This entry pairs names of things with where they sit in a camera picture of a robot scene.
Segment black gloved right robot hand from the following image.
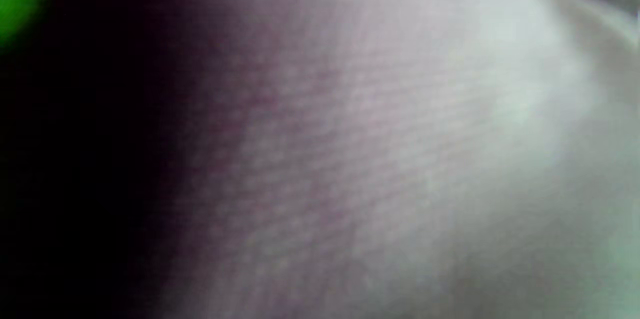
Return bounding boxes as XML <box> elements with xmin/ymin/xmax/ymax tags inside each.
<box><xmin>0</xmin><ymin>0</ymin><xmax>201</xmax><ymax>319</ymax></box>

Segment magenta shorts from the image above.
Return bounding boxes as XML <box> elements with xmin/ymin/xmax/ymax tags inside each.
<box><xmin>150</xmin><ymin>0</ymin><xmax>640</xmax><ymax>319</ymax></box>

